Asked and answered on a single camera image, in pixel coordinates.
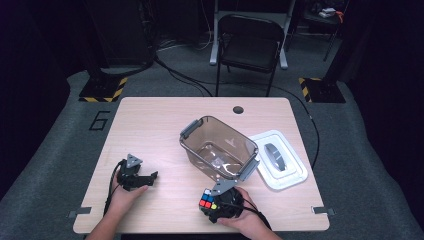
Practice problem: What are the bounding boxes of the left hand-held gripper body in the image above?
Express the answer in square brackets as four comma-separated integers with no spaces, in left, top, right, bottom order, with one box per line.
[116,153,144,192]

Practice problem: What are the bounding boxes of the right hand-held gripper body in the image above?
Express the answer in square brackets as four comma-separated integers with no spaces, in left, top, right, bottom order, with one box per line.
[210,178,247,220]

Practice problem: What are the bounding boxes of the multicoloured puzzle cube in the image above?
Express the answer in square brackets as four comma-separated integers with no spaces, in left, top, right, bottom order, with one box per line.
[198,188,221,214]

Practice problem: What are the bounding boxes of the brown translucent storage box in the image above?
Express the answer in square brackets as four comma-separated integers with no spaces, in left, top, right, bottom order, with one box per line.
[179,115,261,183]

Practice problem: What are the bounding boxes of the white lid with grey handle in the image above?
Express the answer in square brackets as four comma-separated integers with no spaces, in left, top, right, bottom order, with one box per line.
[249,129,309,192]

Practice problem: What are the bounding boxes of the person's right hand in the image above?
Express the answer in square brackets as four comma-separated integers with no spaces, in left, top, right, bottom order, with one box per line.
[217,187,268,236]

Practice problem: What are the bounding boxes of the person's left hand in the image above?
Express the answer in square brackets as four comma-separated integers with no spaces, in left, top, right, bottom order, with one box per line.
[108,174,150,217]

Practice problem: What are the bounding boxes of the black stand base striped tape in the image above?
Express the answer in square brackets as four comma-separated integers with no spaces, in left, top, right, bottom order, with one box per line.
[298,0,351,104]
[78,0,129,103]

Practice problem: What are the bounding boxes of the dark equipment cabinet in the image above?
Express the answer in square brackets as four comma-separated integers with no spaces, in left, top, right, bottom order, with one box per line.
[83,0,158,68]

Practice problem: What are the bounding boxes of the black folding chair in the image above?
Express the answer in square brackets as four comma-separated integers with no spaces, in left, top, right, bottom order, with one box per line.
[215,13,286,98]

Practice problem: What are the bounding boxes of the dark side table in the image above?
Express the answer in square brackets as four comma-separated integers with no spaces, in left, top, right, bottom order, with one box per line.
[286,0,349,63]

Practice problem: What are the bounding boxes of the white device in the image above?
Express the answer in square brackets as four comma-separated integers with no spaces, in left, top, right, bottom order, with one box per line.
[318,7,344,24]

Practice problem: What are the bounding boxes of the left hand-held gripper cable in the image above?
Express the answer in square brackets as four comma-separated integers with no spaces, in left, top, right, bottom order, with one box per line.
[101,159,126,216]

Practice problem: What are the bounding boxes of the hand-held gripper cable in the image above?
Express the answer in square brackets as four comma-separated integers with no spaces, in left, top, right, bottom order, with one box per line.
[233,198,273,231]
[101,159,126,216]

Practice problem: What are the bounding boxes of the right hand-held gripper cable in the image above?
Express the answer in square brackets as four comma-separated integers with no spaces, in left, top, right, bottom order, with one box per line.
[233,198,273,231]

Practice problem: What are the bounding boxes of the grey table bracket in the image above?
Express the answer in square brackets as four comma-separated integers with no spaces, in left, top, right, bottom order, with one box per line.
[68,206,93,219]
[311,206,336,216]

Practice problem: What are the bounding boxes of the black floor cable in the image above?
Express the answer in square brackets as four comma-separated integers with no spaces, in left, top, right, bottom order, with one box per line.
[266,84,321,170]
[153,54,214,98]

